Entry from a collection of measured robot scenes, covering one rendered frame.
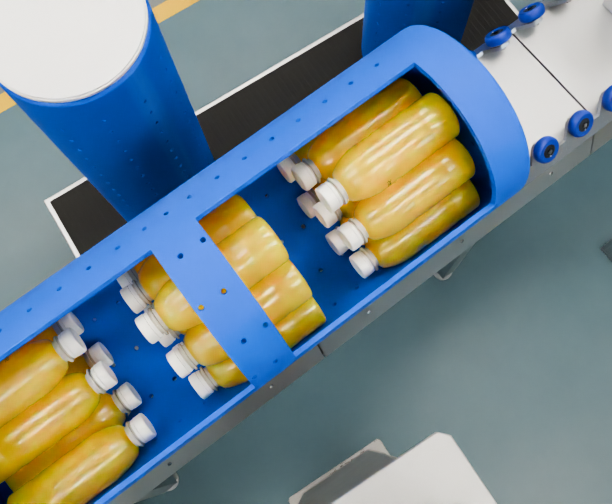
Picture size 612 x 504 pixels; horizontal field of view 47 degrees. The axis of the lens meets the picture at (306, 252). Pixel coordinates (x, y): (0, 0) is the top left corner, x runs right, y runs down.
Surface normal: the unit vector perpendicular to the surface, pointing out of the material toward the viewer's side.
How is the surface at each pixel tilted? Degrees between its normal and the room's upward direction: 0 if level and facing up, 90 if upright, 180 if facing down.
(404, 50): 33
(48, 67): 0
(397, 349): 0
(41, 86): 0
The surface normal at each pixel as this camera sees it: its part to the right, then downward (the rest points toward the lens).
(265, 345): 0.46, 0.46
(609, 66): -0.04, -0.25
